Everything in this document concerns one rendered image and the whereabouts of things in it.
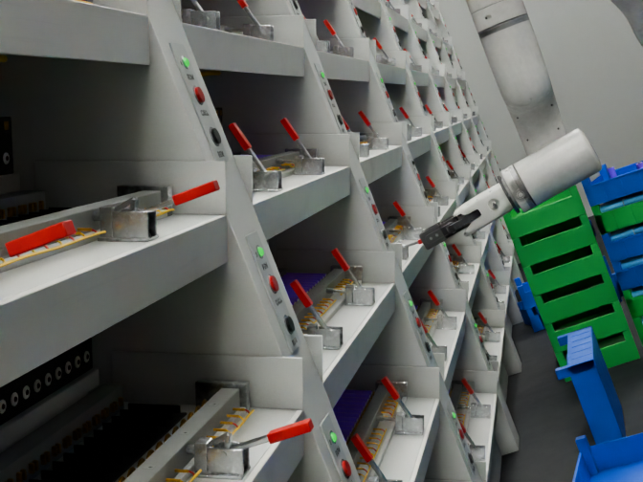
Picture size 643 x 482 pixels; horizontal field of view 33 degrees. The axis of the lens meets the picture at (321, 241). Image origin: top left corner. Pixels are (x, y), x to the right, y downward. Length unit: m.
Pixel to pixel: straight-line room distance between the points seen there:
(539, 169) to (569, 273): 0.99
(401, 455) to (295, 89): 0.60
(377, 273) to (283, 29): 0.41
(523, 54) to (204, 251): 1.04
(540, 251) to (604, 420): 0.71
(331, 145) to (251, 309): 0.71
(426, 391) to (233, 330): 0.75
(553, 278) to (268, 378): 1.88
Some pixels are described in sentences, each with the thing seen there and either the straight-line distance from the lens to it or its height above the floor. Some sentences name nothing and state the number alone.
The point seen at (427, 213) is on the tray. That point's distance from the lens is 2.38.
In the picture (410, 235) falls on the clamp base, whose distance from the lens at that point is 2.20.
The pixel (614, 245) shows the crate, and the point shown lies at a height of 0.28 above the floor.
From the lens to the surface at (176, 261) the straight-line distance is 0.87.
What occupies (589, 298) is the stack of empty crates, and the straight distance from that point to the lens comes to 2.86.
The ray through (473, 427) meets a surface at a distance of 2.20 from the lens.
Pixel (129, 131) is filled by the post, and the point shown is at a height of 0.84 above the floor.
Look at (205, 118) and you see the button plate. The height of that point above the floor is 0.83.
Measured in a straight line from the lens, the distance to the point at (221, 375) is 1.04.
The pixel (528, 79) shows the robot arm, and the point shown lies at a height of 0.76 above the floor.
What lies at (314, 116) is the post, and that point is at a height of 0.83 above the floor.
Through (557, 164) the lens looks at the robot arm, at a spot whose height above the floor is 0.61.
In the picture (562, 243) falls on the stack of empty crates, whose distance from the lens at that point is 2.83.
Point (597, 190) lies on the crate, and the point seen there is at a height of 0.44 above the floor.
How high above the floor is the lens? 0.73
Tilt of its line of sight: 3 degrees down
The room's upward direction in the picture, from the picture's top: 21 degrees counter-clockwise
